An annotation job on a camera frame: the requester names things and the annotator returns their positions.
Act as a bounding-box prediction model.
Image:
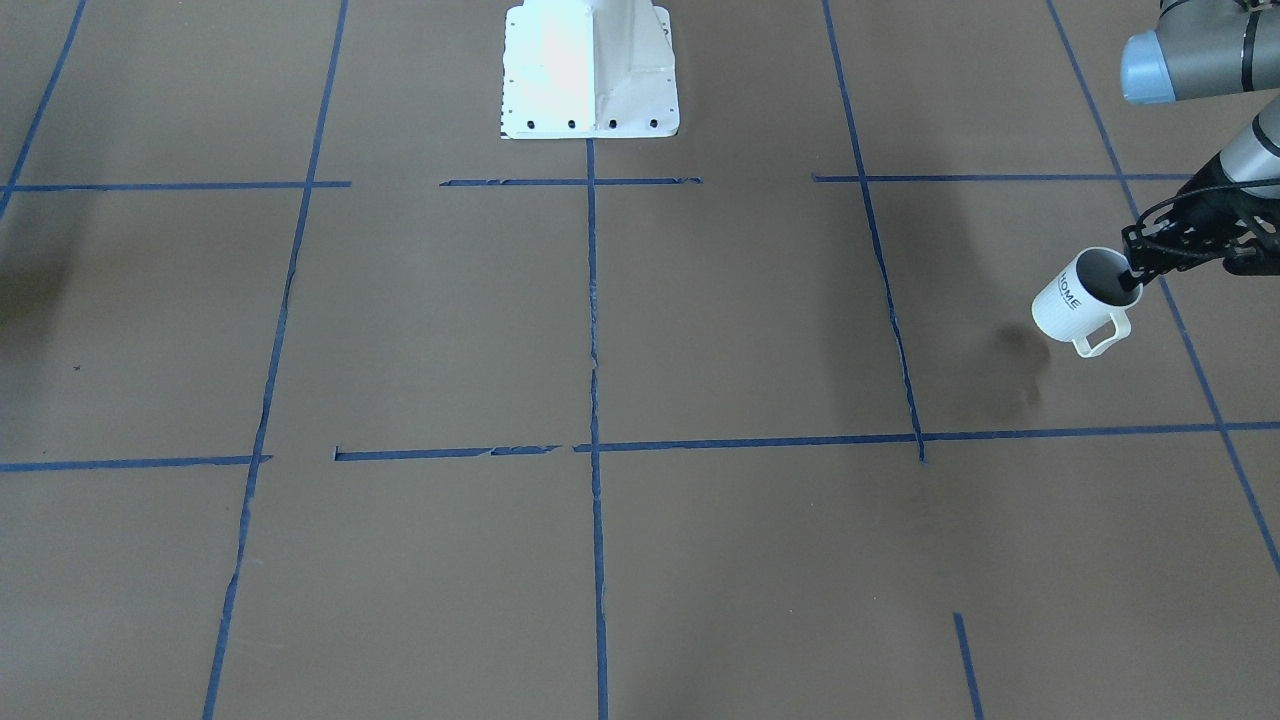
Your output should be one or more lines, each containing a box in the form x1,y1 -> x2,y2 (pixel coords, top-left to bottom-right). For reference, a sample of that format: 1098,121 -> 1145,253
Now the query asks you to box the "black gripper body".
1180,184 -> 1279,275

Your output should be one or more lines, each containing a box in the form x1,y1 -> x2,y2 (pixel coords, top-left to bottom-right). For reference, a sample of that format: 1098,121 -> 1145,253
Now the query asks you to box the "white mug with handle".
1030,247 -> 1144,359

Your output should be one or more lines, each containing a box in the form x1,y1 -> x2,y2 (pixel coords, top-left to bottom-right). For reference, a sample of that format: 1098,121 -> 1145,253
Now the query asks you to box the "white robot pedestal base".
500,1 -> 681,140

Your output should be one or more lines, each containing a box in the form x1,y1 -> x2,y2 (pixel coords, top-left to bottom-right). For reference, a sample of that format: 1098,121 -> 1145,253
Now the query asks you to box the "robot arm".
1120,1 -> 1279,290

